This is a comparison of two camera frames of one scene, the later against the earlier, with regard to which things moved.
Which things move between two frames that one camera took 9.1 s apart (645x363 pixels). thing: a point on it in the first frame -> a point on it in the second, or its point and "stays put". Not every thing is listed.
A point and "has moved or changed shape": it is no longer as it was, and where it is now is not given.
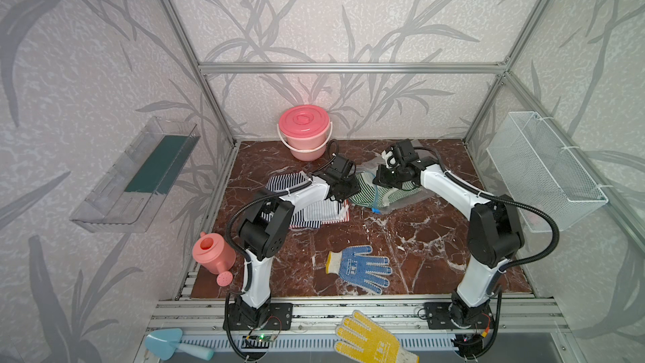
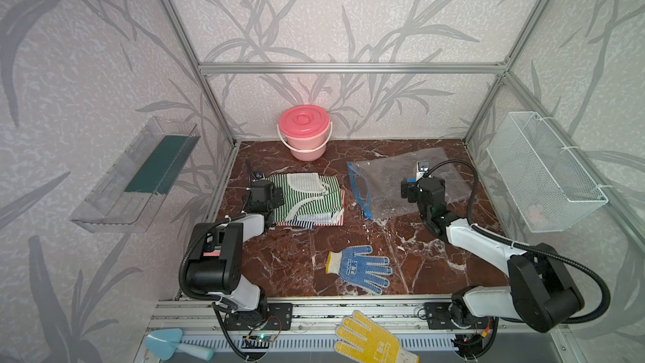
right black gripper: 380,176 -> 411,186
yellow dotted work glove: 360,340 stays put
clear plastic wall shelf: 128,198 stays put
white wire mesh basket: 539,170 stays put
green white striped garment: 374,195 has moved or changed shape
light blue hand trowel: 165,343 stays put
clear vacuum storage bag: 382,199 has moved or changed shape
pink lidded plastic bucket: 305,130 stays put
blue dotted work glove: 362,270 stays put
